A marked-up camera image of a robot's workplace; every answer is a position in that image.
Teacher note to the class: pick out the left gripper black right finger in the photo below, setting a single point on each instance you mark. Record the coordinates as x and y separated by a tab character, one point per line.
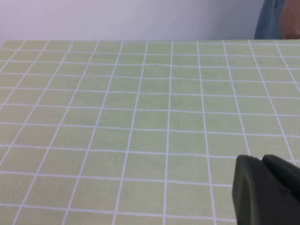
283	187

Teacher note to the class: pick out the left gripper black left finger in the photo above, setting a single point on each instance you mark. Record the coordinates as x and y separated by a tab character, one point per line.
246	187

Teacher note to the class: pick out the person's blue shirt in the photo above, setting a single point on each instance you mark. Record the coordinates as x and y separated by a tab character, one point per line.
268	21

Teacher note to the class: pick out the green checkered tablecloth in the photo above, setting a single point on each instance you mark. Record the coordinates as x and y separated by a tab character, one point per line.
131	122

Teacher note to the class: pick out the person's bare forearm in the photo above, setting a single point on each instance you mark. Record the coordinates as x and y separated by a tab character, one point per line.
291	21

